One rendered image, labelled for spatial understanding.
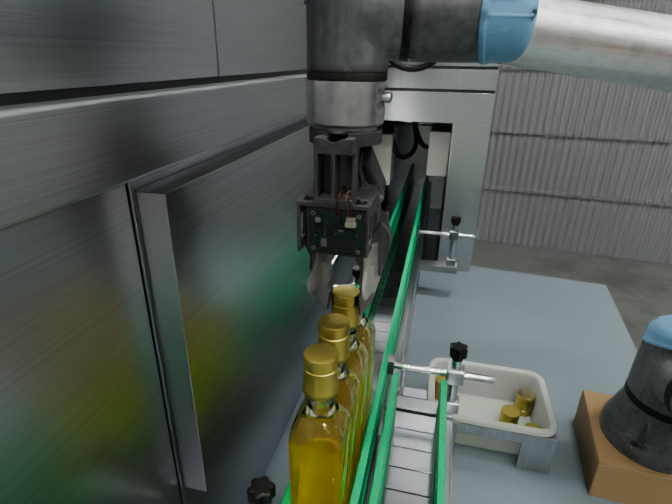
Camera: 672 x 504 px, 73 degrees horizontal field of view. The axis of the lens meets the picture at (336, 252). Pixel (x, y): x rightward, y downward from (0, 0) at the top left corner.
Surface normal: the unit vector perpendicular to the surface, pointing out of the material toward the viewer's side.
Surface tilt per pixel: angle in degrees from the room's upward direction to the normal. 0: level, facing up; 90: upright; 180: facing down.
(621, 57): 113
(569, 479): 0
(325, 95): 90
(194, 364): 90
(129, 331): 90
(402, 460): 0
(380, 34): 120
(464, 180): 90
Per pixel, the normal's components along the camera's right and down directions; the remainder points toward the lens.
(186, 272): 0.97, 0.11
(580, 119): -0.32, 0.37
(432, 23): -0.07, 0.60
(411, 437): 0.01, -0.92
